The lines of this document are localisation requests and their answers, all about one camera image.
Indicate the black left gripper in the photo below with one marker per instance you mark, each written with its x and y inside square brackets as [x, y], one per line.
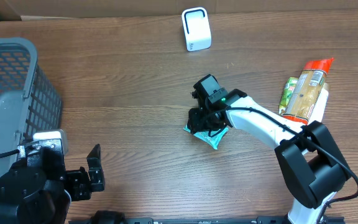
[84, 181]

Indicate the green drink pouch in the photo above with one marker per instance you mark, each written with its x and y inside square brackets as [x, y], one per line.
[286, 94]

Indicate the white tube gold cap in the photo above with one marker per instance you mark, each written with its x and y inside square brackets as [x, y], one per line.
[320, 105]

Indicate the white barcode scanner stand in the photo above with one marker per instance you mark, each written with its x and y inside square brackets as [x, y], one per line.
[196, 29]

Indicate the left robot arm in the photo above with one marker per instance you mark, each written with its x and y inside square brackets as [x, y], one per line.
[38, 188]

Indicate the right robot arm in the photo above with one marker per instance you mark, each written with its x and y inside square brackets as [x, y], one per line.
[311, 163]

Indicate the orange San Remo pasta packet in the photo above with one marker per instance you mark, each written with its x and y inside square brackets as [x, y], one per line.
[307, 90]

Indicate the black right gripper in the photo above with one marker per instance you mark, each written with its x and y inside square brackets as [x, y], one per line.
[199, 124]

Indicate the teal snack bar packet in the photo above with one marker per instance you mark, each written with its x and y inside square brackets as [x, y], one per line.
[213, 138]

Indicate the grey plastic mesh basket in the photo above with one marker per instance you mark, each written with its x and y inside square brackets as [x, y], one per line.
[30, 106]

